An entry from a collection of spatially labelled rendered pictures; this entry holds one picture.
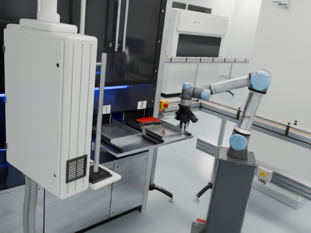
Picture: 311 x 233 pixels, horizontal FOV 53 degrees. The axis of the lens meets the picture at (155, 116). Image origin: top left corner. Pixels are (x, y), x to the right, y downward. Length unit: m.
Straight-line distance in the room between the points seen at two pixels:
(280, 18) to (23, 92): 2.57
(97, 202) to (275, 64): 2.17
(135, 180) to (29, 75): 1.44
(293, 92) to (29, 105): 2.51
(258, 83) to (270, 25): 1.52
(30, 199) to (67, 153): 0.51
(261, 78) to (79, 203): 1.51
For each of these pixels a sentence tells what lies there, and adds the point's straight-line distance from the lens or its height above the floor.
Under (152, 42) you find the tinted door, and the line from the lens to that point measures 2.38.
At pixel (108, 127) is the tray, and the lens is 2.28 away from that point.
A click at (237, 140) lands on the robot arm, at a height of 0.97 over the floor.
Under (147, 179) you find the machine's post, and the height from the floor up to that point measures 0.33.
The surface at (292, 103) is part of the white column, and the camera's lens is 3.36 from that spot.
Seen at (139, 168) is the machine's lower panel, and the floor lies 0.47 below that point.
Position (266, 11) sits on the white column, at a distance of 3.51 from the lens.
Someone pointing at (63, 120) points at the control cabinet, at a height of 1.19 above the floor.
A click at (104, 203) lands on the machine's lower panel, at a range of 2.57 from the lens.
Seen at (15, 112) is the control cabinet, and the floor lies 1.13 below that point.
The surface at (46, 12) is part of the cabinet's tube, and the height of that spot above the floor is 1.62.
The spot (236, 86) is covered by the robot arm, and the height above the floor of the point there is 1.29.
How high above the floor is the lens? 1.65
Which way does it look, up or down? 17 degrees down
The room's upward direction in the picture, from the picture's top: 7 degrees clockwise
